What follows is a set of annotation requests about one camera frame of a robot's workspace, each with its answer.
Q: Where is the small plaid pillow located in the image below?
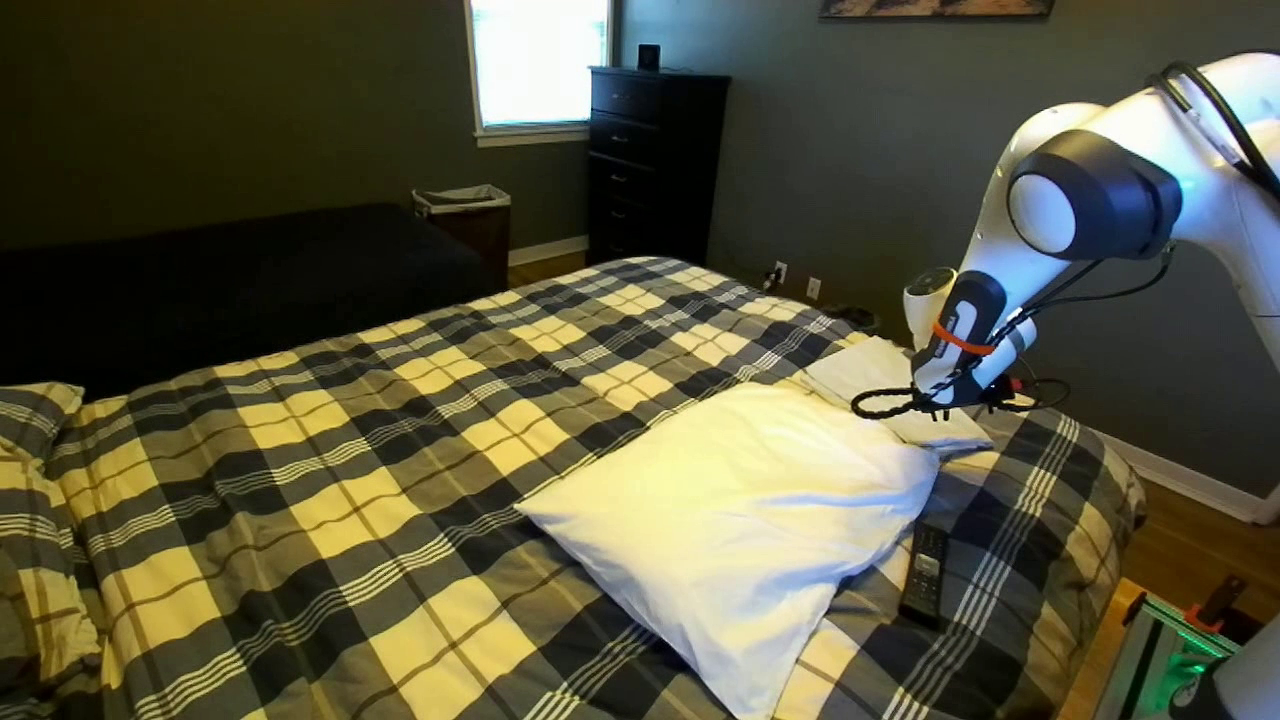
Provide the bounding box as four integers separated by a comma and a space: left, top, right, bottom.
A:
0, 374, 88, 461

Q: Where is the black futon couch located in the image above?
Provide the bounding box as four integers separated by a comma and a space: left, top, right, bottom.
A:
0, 199, 502, 400

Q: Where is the white pillow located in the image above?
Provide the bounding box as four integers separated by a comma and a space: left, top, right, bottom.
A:
510, 381, 944, 720
801, 333, 994, 461

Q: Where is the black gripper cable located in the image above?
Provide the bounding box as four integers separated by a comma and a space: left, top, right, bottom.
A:
848, 381, 930, 423

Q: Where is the dark side table with tray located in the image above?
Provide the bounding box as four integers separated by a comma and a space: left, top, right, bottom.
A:
407, 181, 516, 293

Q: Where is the black dresser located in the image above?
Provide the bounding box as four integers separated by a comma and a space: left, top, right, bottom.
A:
583, 64, 736, 271

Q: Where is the plaid bed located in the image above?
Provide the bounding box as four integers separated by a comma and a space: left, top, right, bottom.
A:
0, 250, 1153, 720

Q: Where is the wooden and green robot cart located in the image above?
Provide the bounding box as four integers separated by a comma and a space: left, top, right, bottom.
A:
1056, 571, 1280, 720

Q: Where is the framed wall picture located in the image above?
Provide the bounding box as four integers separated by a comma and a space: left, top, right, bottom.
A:
814, 0, 1061, 23

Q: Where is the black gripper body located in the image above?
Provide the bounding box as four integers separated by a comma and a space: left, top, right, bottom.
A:
907, 269, 1038, 413

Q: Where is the bright window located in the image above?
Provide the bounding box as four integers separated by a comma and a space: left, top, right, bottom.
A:
460, 0, 621, 149

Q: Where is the large plaid pillow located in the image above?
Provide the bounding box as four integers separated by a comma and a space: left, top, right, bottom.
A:
0, 442, 107, 704

